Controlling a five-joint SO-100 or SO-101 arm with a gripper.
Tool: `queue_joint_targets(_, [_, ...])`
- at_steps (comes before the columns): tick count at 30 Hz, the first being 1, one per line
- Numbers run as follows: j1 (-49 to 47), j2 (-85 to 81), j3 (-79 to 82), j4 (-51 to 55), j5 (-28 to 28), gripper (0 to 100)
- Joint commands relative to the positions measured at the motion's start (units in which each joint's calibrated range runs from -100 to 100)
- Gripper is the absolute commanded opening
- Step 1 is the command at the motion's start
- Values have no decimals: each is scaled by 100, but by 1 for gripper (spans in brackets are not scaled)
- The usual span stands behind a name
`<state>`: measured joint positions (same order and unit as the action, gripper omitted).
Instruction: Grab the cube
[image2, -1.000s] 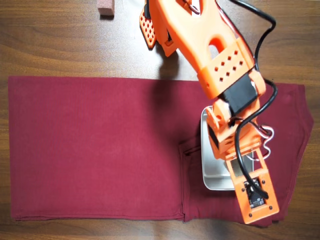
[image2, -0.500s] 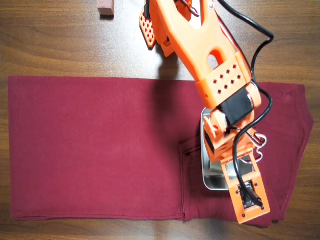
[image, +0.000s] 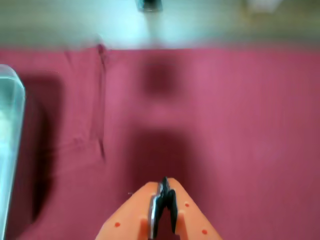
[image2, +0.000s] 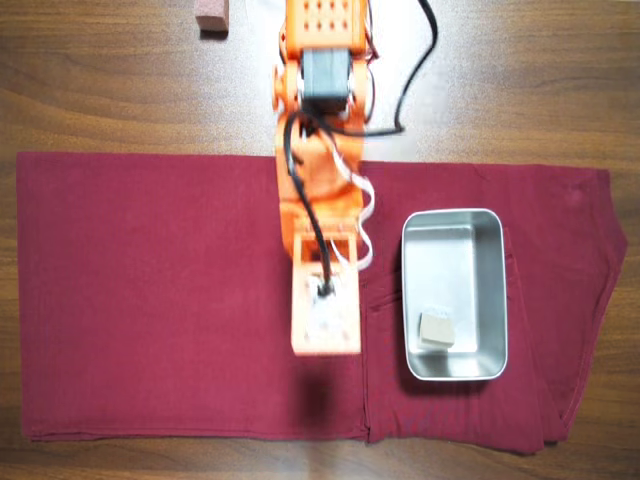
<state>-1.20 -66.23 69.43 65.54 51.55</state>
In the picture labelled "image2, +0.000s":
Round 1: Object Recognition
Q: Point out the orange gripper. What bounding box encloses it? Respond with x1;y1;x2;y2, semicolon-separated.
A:
289;230;361;275

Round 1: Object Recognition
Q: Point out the pinkish brown block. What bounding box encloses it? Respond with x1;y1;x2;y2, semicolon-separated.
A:
194;0;232;34

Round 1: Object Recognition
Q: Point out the white cable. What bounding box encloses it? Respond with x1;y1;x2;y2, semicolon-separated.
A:
333;147;376;274

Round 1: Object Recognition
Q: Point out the maroon cloth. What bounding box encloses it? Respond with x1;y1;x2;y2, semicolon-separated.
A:
15;151;629;456

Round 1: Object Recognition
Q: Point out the stainless steel tray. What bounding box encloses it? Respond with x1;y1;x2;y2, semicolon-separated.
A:
400;208;510;382

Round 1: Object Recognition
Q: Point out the beige cube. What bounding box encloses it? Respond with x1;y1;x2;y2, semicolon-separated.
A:
416;312;458;352

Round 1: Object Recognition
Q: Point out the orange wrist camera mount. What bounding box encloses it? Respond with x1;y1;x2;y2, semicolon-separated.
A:
290;263;363;357

